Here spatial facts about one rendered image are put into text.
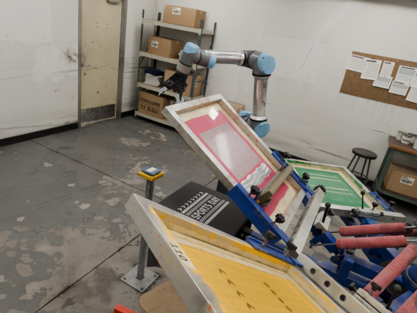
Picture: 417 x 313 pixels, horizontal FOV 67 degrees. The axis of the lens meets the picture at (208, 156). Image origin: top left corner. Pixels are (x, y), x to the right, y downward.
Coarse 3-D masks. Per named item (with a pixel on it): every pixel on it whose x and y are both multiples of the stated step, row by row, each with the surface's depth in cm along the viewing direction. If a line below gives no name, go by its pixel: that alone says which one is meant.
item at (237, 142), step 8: (208, 120) 170; (216, 120) 176; (224, 120) 182; (216, 128) 170; (224, 128) 176; (232, 128) 182; (224, 136) 170; (232, 136) 176; (240, 136) 182; (232, 144) 170; (240, 144) 176; (248, 144) 182; (240, 152) 170; (248, 152) 176; (256, 152) 182; (248, 160) 170; (256, 160) 176; (264, 160) 182; (272, 176) 176; (264, 184) 164; (280, 192) 170
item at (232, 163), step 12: (192, 120) 159; (204, 120) 167; (204, 132) 159; (216, 132) 167; (204, 144) 152; (216, 144) 159; (228, 144) 167; (216, 156) 152; (228, 156) 159; (228, 168) 152; (240, 168) 159; (240, 180) 152; (276, 204) 159
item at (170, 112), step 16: (208, 96) 181; (176, 112) 151; (176, 128) 145; (192, 144) 143; (256, 144) 188; (208, 160) 141; (272, 160) 186; (224, 176) 140; (288, 176) 184; (304, 192) 181; (288, 208) 161; (288, 224) 147
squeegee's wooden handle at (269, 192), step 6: (288, 168) 169; (282, 174) 161; (288, 174) 165; (276, 180) 155; (282, 180) 156; (270, 186) 150; (276, 186) 148; (264, 192) 147; (270, 192) 141; (258, 198) 145; (264, 198) 143
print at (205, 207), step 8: (200, 192) 201; (192, 200) 190; (200, 200) 192; (208, 200) 193; (216, 200) 195; (224, 200) 197; (184, 208) 181; (192, 208) 182; (200, 208) 184; (208, 208) 185; (216, 208) 186; (224, 208) 188; (192, 216) 175; (200, 216) 176; (208, 216) 177; (216, 216) 178
